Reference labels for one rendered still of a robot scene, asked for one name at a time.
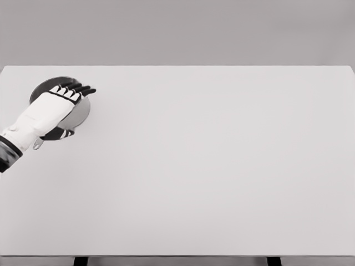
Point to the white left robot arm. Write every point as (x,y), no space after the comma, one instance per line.
(19,130)

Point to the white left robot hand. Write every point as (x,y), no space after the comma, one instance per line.
(54,106)

